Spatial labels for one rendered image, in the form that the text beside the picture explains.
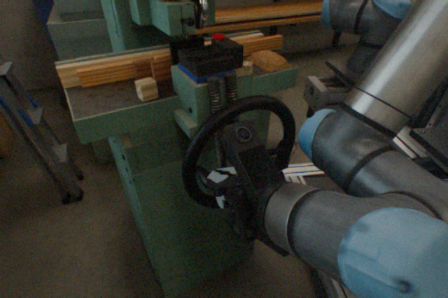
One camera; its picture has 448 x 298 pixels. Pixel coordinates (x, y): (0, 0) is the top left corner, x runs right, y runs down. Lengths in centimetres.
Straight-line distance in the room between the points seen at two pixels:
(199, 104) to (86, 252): 113
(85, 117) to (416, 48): 56
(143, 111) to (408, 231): 55
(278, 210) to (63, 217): 154
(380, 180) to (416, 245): 12
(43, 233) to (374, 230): 162
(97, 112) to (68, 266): 102
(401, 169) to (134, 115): 51
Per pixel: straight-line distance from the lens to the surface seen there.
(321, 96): 104
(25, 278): 160
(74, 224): 169
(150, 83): 65
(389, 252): 22
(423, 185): 33
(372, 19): 107
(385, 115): 36
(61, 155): 171
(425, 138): 80
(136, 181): 76
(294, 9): 324
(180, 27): 75
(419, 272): 22
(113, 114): 64
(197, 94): 57
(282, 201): 29
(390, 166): 34
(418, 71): 36
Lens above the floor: 119
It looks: 38 degrees down
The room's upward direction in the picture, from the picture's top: straight up
